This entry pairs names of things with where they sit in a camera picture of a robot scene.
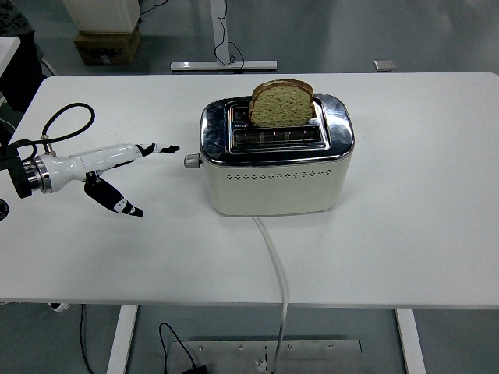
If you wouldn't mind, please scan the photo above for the black power adapter with cable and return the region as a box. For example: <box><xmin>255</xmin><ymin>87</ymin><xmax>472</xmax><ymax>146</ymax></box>
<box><xmin>157</xmin><ymin>322</ymin><xmax>210</xmax><ymax>374</ymax></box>

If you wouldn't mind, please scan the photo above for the black cloth-covered object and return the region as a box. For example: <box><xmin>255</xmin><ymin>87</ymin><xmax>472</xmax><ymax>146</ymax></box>
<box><xmin>0</xmin><ymin>0</ymin><xmax>44</xmax><ymax>114</ymax></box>

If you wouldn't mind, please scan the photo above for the grey metal plate with screws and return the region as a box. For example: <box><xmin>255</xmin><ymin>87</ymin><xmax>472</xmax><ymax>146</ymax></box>
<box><xmin>167</xmin><ymin>340</ymin><xmax>363</xmax><ymax>374</ymax></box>

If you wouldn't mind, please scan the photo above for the black hanging cable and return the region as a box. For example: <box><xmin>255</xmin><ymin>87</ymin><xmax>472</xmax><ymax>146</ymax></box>
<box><xmin>79</xmin><ymin>304</ymin><xmax>97</xmax><ymax>374</ymax></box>

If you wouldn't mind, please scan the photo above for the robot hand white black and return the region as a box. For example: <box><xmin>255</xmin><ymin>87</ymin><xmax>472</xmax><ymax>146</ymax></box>
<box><xmin>37</xmin><ymin>143</ymin><xmax>181</xmax><ymax>218</ymax></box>

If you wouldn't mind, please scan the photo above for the white toaster power cord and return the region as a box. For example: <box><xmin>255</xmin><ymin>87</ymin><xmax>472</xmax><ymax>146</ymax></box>
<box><xmin>252</xmin><ymin>216</ymin><xmax>289</xmax><ymax>370</ymax></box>

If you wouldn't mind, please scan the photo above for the brown bread slice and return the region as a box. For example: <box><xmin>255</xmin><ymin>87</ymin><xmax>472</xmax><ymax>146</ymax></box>
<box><xmin>248</xmin><ymin>79</ymin><xmax>317</xmax><ymax>129</ymax></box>

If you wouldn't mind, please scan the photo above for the cream and chrome toaster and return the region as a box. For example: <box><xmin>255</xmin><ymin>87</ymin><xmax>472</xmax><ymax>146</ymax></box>
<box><xmin>183</xmin><ymin>92</ymin><xmax>356</xmax><ymax>217</ymax></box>

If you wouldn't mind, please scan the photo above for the thin black cable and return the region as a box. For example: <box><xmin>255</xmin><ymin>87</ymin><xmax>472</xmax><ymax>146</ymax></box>
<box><xmin>213</xmin><ymin>0</ymin><xmax>246</xmax><ymax>74</ymax></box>

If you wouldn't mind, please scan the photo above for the white side table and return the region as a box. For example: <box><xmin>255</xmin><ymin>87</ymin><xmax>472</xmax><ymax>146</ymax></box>
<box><xmin>0</xmin><ymin>36</ymin><xmax>21</xmax><ymax>77</ymax></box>

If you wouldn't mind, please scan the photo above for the brown cardboard box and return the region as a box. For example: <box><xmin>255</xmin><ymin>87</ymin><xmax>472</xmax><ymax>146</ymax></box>
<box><xmin>73</xmin><ymin>23</ymin><xmax>142</xmax><ymax>66</ymax></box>

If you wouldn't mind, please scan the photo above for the white background table leg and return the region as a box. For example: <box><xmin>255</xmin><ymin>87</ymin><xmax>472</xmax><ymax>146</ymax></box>
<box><xmin>170</xmin><ymin>0</ymin><xmax>278</xmax><ymax>72</ymax></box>

